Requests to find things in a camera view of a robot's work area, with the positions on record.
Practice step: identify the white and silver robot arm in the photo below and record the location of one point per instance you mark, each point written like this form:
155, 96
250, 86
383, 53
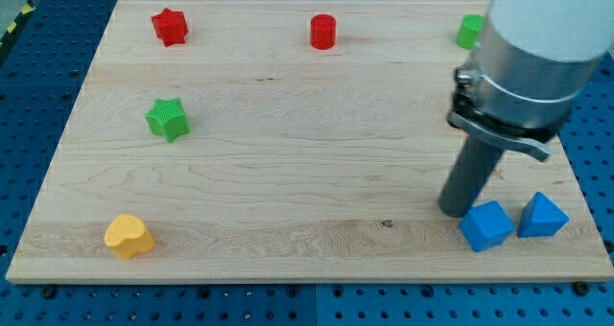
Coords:
528, 64

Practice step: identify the blue cube block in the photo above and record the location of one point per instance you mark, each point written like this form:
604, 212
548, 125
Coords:
486, 226

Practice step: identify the blue triangle block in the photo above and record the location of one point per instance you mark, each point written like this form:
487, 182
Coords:
541, 218

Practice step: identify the wooden board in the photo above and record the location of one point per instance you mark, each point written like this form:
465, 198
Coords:
301, 165

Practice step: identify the red cylinder block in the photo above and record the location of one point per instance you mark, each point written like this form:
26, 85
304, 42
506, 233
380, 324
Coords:
323, 31

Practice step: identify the green star block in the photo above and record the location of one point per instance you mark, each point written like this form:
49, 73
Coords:
167, 118

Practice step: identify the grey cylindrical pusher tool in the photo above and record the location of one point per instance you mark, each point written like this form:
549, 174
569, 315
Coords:
473, 167

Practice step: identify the red star block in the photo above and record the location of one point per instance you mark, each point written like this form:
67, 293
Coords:
170, 27

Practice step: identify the yellow heart block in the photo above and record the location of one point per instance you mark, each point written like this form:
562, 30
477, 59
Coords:
127, 236

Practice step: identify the green cylinder block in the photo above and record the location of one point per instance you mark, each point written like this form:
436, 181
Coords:
469, 31

